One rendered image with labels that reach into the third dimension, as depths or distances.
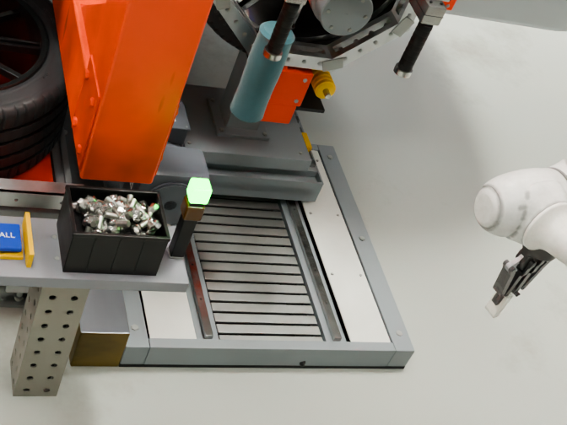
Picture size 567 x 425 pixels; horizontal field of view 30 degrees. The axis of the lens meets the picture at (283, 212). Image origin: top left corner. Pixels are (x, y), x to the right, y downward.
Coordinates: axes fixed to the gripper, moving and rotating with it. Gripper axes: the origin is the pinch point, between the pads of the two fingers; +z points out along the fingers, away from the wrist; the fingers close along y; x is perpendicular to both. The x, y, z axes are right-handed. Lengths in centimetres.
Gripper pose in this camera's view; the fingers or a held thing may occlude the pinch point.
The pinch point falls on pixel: (499, 301)
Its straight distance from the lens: 217.1
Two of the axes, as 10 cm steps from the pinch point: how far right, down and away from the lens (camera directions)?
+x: -5.0, -7.2, 4.9
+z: -3.2, 6.8, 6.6
